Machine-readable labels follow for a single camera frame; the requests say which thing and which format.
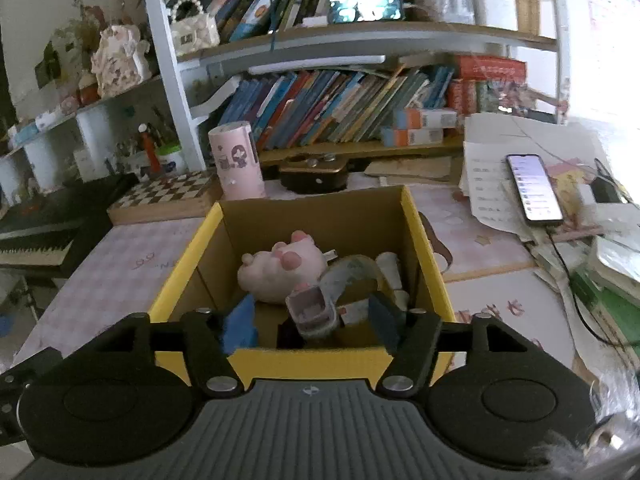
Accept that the clear tape roll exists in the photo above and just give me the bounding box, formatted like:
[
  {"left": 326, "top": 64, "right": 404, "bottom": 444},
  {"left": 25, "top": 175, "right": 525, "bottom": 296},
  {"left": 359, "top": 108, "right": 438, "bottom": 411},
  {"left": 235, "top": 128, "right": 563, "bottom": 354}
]
[{"left": 319, "top": 255, "right": 394, "bottom": 308}]

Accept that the pink plush pig toy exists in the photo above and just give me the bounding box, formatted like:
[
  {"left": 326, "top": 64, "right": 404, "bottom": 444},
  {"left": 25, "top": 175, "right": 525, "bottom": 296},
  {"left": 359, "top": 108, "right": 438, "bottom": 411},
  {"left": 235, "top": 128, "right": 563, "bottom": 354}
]
[{"left": 236, "top": 231, "right": 328, "bottom": 304}]

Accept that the cream desk mat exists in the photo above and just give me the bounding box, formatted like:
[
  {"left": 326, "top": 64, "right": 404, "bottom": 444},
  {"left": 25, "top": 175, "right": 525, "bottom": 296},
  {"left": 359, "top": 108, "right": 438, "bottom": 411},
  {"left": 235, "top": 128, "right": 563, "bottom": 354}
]
[{"left": 445, "top": 268, "right": 575, "bottom": 367}]

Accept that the yellow cardboard box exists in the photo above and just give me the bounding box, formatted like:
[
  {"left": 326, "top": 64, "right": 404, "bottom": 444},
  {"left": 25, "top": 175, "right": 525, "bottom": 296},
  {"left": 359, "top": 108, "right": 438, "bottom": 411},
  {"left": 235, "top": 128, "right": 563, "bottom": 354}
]
[{"left": 149, "top": 186, "right": 454, "bottom": 384}]

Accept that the pink checkered tablecloth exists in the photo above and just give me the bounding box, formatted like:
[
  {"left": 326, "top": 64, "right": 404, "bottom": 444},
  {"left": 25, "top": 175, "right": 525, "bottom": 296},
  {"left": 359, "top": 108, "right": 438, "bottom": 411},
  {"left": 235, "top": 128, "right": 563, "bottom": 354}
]
[{"left": 8, "top": 173, "right": 601, "bottom": 376}]

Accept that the black electric piano keyboard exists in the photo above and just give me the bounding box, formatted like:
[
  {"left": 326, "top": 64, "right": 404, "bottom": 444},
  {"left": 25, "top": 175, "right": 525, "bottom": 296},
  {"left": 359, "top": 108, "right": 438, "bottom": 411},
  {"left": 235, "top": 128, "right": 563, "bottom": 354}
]
[{"left": 1, "top": 174, "right": 139, "bottom": 278}]

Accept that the wooden chessboard box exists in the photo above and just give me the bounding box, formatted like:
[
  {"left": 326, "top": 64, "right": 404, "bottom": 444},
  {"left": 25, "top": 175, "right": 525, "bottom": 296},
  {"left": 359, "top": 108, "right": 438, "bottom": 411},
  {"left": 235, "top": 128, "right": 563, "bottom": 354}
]
[{"left": 107, "top": 171, "right": 222, "bottom": 226}]

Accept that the smartphone lying on papers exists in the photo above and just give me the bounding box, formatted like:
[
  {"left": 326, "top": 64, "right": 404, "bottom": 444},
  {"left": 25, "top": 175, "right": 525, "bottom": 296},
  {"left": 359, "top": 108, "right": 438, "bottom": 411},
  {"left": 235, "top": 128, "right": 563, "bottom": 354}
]
[{"left": 506, "top": 154, "right": 564, "bottom": 226}]

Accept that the dark brown metal box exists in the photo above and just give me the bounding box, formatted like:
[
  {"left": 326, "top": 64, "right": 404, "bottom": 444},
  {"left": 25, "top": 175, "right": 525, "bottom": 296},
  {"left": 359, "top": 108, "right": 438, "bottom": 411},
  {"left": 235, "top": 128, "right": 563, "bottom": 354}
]
[{"left": 279, "top": 153, "right": 348, "bottom": 195}]

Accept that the pink cartoon cylinder container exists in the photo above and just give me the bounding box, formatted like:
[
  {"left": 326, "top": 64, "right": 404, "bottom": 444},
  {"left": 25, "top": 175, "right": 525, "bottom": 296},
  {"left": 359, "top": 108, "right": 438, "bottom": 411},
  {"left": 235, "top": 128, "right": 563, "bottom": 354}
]
[{"left": 208, "top": 120, "right": 266, "bottom": 200}]

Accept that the lower orange blue box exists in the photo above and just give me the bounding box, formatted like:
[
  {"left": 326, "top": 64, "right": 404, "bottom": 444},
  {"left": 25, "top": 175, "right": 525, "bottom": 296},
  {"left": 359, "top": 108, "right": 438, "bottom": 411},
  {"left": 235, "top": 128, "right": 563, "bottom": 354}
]
[{"left": 381, "top": 128, "right": 444, "bottom": 148}]

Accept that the orange blue box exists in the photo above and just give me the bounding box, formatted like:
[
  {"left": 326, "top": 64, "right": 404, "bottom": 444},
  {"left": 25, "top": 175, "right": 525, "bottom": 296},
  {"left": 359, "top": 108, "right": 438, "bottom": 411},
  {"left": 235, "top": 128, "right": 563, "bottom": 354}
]
[
  {"left": 393, "top": 108, "right": 458, "bottom": 130},
  {"left": 381, "top": 128, "right": 444, "bottom": 148}
]

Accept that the green book stack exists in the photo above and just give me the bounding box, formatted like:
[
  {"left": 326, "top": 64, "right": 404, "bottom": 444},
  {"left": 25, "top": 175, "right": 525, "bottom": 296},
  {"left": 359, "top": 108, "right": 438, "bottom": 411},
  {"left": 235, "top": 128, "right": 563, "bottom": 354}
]
[{"left": 570, "top": 236, "right": 639, "bottom": 353}]

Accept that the white green lid jar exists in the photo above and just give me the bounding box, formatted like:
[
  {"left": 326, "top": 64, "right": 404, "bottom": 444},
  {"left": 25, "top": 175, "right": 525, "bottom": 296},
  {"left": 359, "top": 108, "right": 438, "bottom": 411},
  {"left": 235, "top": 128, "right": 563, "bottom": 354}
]
[{"left": 155, "top": 143, "right": 188, "bottom": 177}]

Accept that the upper orange blue box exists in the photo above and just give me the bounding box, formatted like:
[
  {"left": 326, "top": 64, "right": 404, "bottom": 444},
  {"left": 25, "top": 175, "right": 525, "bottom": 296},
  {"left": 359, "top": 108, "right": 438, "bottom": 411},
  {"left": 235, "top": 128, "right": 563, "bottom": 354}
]
[{"left": 393, "top": 108, "right": 458, "bottom": 130}]

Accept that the stack of white papers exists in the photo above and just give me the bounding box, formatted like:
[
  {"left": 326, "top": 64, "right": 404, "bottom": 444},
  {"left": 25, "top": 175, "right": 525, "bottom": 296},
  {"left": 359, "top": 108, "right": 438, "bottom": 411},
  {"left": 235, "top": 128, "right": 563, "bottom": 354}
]
[{"left": 461, "top": 113, "right": 608, "bottom": 243}]

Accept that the red thick book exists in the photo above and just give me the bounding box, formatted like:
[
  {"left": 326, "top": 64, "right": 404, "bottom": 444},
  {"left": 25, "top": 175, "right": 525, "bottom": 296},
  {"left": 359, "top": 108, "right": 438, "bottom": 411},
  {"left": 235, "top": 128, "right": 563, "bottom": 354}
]
[{"left": 454, "top": 54, "right": 527, "bottom": 82}]

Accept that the floral pink house ornament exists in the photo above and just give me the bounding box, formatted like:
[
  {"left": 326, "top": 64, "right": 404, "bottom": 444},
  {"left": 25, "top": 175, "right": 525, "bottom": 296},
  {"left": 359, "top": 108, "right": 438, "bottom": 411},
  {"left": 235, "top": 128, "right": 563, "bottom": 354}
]
[{"left": 91, "top": 25, "right": 152, "bottom": 99}]

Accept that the phone on shelf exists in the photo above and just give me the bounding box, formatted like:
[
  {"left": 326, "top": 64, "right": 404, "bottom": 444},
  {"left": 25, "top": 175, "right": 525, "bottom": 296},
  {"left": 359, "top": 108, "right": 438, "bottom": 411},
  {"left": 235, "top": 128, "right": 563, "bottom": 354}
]
[{"left": 328, "top": 0, "right": 404, "bottom": 24}]

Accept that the white quilted pearl handbag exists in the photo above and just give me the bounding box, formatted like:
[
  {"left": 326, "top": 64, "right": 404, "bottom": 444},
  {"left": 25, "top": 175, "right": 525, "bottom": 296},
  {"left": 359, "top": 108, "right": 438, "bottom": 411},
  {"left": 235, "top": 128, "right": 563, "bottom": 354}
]
[{"left": 170, "top": 0, "right": 220, "bottom": 56}]

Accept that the white bookshelf frame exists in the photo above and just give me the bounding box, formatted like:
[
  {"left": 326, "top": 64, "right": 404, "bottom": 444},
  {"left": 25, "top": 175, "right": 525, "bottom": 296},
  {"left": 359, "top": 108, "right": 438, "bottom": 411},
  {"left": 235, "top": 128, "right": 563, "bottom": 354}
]
[{"left": 0, "top": 0, "right": 572, "bottom": 196}]

